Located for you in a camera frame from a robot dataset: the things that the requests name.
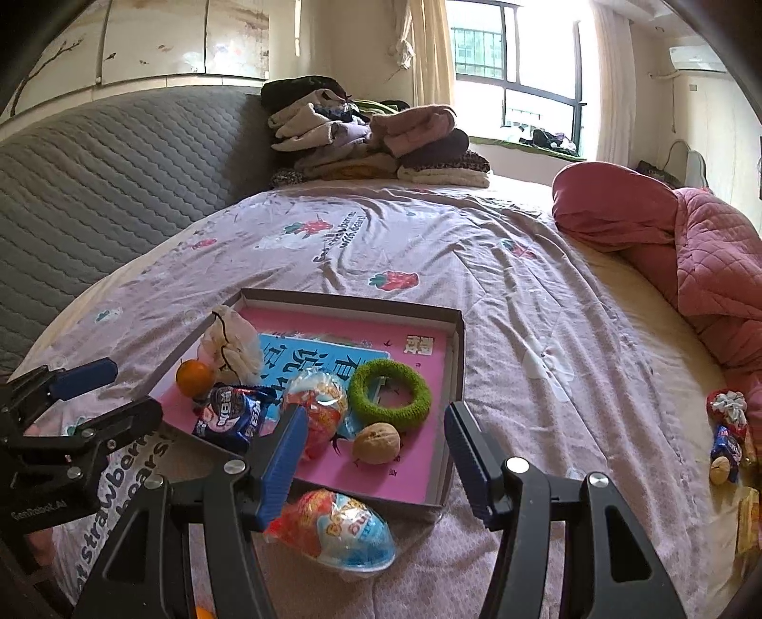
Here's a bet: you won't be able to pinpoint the cream curtain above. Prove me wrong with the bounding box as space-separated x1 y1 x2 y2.
589 0 638 164
408 0 458 111

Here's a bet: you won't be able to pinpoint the red white toy egg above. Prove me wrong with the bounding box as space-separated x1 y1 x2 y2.
263 488 397 573
280 368 349 462

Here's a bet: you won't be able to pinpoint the beige cloth pouch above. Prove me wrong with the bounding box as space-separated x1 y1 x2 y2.
199 305 266 382

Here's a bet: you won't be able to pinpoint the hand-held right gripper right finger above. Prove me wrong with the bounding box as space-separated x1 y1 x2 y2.
443 401 673 619

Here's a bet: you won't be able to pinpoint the printed lilac bed sheet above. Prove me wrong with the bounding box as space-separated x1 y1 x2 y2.
12 179 751 619

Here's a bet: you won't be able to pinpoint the blue cookie packet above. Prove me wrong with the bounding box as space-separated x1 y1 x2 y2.
191 384 281 454
711 424 745 483

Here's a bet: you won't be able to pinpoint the dark clothes on windowsill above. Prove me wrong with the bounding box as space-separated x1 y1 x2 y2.
518 128 578 157

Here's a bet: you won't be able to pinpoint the green fuzzy hair ring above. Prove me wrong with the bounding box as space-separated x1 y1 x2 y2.
347 359 433 434

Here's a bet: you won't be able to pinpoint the white air conditioner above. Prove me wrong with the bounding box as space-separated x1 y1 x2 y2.
668 37 730 75

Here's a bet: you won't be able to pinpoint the pink quilted blanket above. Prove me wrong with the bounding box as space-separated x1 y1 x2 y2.
551 162 762 429

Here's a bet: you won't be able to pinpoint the white painted wardrobe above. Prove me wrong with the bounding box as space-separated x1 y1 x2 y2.
0 0 271 126

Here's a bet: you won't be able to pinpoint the brown cardboard box tray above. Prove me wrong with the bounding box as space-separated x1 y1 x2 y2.
146 289 466 523

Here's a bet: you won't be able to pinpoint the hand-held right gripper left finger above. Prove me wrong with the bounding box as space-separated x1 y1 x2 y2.
71 405 311 619

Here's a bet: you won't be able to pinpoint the red white snack packet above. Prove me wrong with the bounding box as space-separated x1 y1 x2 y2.
707 389 750 426

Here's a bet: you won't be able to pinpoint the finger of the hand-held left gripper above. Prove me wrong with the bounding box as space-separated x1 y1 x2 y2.
0 357 119 429
60 396 164 477

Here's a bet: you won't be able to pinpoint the pile of folded clothes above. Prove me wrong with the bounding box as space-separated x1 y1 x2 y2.
261 75 494 190

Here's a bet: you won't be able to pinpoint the yellow snack packet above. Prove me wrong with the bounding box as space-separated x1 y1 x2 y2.
735 487 762 557

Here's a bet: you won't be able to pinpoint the window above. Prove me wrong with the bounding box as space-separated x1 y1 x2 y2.
446 0 587 159

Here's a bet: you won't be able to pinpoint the white scalloped frame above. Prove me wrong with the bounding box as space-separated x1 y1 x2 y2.
663 138 709 188

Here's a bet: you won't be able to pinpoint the grey quilted headboard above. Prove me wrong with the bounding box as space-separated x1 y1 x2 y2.
0 86 281 373

